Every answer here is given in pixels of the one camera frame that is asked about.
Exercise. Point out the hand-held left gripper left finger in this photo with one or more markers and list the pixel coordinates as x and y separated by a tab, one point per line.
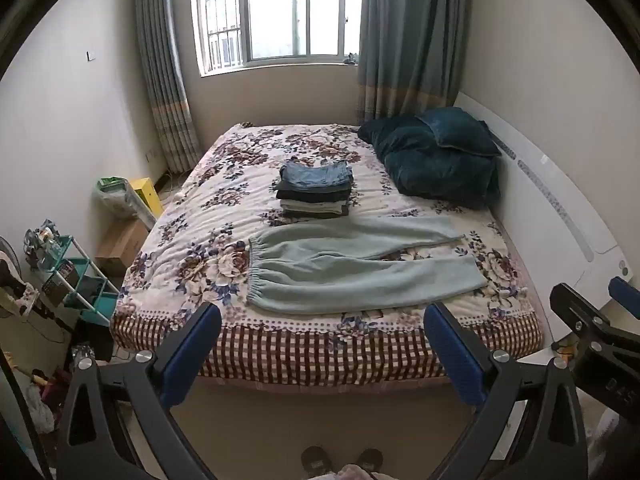
192	355

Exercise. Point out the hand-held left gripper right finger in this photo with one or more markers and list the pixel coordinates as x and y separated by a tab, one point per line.
452	355

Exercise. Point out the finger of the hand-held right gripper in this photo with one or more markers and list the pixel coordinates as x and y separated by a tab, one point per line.
627	296
575	310

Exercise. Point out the light green pants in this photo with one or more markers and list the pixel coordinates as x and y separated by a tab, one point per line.
350	280

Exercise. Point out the folded dark grey pants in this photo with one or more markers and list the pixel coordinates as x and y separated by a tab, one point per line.
315	213

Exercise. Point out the folded light grey pants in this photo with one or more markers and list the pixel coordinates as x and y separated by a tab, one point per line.
312	205

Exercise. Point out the folded black pants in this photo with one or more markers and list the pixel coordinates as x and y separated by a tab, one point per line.
312	193

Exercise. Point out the white headboard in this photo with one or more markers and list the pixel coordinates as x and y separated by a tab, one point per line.
550	210

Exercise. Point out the cardboard box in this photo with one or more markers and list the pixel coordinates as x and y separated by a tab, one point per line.
122	245

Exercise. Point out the black slipper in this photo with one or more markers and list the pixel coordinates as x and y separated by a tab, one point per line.
370	460
315	461

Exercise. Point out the floral printed blanket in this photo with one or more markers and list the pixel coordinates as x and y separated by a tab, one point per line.
210	220

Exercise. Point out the teal shelf rack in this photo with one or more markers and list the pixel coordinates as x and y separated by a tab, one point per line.
75	280

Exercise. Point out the bed base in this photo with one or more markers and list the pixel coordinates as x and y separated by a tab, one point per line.
320	415

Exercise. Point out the person's pink clothing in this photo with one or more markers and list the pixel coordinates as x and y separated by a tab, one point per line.
352	474

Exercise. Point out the yellow box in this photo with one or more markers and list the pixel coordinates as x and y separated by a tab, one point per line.
147	195

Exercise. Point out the dark teal duvet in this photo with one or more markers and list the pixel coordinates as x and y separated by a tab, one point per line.
435	175

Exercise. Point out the teal velvet pillow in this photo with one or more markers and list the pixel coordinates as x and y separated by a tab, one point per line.
457	132

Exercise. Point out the folded blue jeans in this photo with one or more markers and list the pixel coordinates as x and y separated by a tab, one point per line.
315	175

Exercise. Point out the blue grey curtain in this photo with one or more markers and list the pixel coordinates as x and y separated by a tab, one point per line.
165	85
410	40

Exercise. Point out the window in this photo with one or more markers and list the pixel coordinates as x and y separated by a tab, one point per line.
280	10

